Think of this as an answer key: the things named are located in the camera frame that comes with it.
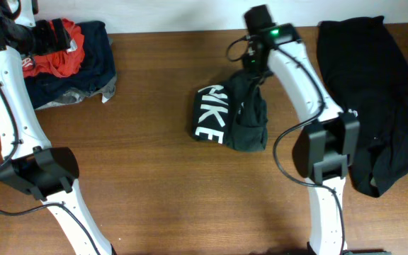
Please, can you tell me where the dark green t-shirt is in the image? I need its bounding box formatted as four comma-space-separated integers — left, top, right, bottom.
191, 70, 268, 152

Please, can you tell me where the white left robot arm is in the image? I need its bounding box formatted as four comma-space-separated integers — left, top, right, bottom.
0, 1, 116, 255

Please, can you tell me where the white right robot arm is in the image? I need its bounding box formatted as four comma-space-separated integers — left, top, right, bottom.
243, 5, 360, 254

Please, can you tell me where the red t-shirt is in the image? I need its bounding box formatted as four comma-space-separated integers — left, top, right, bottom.
22, 18, 85, 78

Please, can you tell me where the navy blue garment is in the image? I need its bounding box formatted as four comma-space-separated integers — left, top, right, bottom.
25, 21, 117, 108

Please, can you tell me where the grey garment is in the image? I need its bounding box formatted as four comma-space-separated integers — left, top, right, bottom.
35, 75, 118, 111

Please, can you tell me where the black t-shirt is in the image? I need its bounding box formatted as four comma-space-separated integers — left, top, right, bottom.
317, 16, 408, 198

